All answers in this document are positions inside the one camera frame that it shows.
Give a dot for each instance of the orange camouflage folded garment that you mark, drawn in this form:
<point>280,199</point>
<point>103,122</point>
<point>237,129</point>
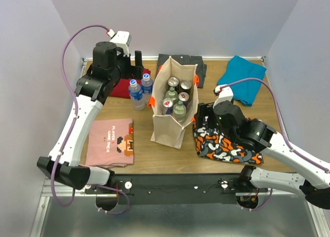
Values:
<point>211,144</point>

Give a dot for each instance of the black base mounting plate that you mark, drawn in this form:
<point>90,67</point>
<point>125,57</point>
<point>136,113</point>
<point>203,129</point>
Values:
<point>161,189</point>

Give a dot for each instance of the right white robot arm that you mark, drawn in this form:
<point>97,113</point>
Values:
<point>286,167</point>

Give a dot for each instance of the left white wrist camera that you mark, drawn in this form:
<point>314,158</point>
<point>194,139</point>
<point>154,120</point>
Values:
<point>122,39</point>

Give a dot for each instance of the silver top can right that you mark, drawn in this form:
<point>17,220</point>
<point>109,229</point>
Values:
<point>185,86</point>

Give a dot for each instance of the blue cap bottle front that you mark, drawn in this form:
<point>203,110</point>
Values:
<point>147,87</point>

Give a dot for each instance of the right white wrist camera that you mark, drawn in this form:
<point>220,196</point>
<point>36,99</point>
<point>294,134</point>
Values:
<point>223,92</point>

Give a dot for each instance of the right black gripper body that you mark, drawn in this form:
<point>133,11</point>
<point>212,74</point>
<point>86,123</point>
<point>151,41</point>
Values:
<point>212,121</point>

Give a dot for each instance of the beige canvas tote bag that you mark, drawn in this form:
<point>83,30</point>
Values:
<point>167,130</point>

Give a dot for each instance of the folded red shirt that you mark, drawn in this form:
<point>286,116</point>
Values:
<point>120,88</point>

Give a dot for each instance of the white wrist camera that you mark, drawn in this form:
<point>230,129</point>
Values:
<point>223,92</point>
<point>122,39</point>

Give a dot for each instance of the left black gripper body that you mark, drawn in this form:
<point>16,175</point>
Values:
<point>127,71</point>

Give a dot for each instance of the folded teal shirt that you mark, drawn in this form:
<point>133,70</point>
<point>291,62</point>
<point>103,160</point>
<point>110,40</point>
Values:
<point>237,69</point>

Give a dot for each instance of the folded pink graphic shirt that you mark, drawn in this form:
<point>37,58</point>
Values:
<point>111,143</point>

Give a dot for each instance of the aluminium table frame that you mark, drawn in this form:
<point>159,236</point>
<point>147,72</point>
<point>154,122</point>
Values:
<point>284,214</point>

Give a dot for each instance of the blue cap water bottle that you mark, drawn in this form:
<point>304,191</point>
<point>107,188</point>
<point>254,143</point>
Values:
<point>136,94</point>

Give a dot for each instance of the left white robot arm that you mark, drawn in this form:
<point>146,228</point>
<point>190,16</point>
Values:
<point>109,66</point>

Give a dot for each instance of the folded dark grey garment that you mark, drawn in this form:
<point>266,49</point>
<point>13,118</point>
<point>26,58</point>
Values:
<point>186,60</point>

